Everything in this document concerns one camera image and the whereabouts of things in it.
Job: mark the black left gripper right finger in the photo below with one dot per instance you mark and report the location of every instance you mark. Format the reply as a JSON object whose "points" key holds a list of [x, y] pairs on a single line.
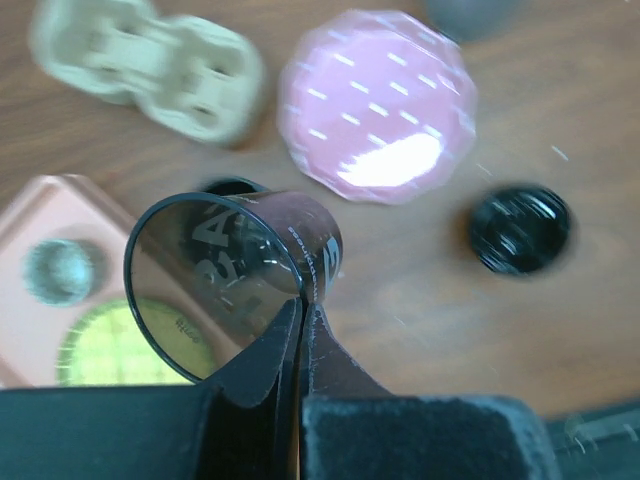
{"points": [[337, 406]]}

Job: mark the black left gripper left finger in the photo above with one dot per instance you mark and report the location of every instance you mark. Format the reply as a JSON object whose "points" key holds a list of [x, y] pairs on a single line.
{"points": [[250, 430]]}

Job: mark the black takeout coffee cup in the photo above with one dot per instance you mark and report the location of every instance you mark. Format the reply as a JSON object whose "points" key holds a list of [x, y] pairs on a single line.
{"points": [[240, 258]]}

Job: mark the yellow green woven coaster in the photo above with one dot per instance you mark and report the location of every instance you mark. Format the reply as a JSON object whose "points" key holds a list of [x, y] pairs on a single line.
{"points": [[106, 348]]}

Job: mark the stack of black cups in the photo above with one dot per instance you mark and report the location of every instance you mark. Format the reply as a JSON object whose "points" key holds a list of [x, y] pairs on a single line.
{"points": [[233, 185]]}

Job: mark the pink polka dot plate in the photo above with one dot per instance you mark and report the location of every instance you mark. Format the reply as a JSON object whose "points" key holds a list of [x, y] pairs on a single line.
{"points": [[377, 107]]}

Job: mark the salmon pink tray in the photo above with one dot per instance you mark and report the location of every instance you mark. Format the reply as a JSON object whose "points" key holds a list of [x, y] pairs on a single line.
{"points": [[69, 207]]}

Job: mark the beige cardboard cup carrier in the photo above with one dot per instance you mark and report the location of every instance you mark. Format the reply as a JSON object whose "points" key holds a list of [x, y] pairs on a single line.
{"points": [[186, 73]]}

